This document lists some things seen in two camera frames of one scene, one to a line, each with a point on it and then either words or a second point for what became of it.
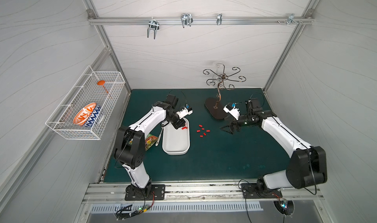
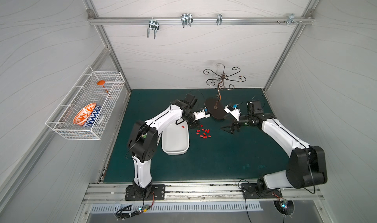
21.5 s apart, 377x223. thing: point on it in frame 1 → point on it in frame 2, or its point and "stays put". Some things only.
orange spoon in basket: x=102 y=82 stays put
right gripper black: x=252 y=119 stays put
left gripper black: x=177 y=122 → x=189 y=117
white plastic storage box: x=175 y=142 stays put
